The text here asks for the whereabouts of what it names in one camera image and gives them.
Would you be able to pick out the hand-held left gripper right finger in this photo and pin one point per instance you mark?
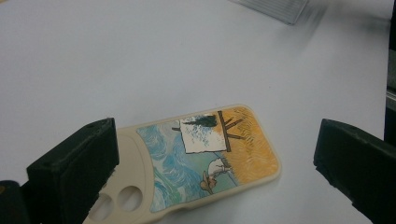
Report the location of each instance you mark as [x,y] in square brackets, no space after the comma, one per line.
[358,161]

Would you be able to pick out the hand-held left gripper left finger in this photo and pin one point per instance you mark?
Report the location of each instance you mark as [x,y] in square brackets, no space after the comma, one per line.
[71,168]

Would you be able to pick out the clear plastic package box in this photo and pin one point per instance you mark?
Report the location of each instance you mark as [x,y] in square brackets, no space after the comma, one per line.
[274,9]

